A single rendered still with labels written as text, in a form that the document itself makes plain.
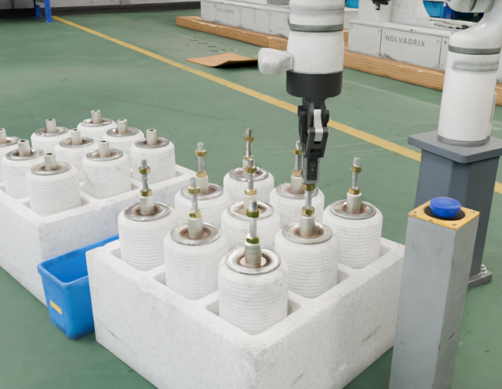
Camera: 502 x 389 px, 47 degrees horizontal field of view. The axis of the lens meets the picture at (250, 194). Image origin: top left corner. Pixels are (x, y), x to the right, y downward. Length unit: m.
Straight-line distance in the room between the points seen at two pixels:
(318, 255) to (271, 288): 0.11
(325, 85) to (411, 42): 2.60
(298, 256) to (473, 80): 0.50
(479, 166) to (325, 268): 0.44
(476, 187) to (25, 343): 0.88
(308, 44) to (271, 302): 0.34
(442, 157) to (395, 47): 2.31
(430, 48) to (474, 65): 2.13
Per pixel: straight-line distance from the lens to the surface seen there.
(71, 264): 1.16
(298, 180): 1.01
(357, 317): 0.92
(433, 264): 0.82
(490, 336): 1.16
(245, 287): 0.76
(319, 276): 0.86
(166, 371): 0.93
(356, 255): 0.95
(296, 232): 0.88
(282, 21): 4.36
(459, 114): 1.16
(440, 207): 0.80
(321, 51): 0.76
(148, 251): 0.93
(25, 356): 1.10
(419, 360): 0.91
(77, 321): 1.09
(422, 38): 3.30
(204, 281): 0.86
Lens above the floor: 0.64
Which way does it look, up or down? 22 degrees down
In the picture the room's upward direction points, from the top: straight up
